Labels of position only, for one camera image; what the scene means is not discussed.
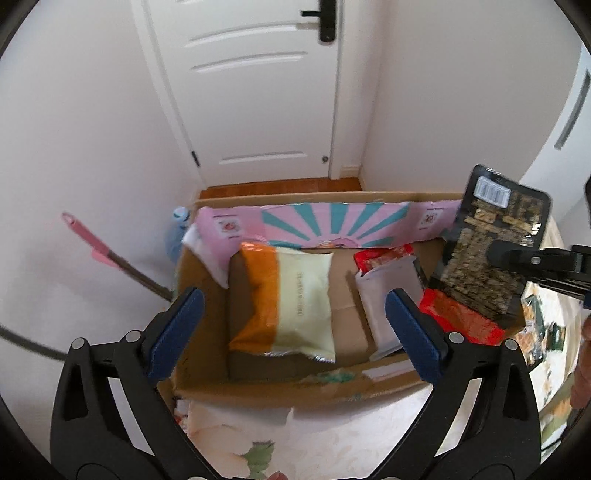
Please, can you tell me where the floral tablecloth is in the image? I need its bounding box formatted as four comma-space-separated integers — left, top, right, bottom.
173, 222, 591, 480

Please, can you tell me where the white panel door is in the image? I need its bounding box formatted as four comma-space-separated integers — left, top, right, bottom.
131, 0, 346, 190

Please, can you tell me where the pale grey snack packet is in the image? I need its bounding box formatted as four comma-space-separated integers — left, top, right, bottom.
355, 257, 419, 362

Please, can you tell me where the red and dark snack packet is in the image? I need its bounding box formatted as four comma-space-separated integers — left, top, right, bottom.
353, 244, 428, 302
419, 164, 553, 348

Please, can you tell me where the small dark green packet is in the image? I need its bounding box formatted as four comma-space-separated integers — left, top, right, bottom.
523, 295, 568, 354

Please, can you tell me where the black cable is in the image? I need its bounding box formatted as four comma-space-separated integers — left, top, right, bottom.
0, 323, 66, 361

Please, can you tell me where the blue water jug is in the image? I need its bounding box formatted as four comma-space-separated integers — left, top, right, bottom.
163, 207, 194, 265

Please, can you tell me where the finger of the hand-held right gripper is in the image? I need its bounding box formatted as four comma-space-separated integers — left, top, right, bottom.
486, 237, 591, 302

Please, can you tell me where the person's right hand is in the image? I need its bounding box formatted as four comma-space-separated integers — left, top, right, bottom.
570, 316, 591, 410

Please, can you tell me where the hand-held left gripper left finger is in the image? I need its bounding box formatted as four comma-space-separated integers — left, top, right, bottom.
50, 286, 206, 480

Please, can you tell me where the white sliding door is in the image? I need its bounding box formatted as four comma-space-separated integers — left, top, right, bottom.
517, 44, 591, 241

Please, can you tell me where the printed cardboard box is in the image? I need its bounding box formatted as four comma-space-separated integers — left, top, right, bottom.
171, 191, 527, 409

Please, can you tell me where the black door lock handle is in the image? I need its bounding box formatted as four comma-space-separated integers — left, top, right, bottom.
301, 0, 337, 44

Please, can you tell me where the grey recessed door handle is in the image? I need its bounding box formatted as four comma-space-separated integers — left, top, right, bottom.
554, 69, 591, 149

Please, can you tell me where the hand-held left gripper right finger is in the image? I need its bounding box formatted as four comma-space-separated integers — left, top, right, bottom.
385, 288, 542, 480

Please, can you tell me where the pink handled broom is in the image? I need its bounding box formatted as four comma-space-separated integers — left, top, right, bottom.
62, 211, 172, 302

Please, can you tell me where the orange and cream snack packet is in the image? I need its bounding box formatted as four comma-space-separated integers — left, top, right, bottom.
228, 242, 337, 366

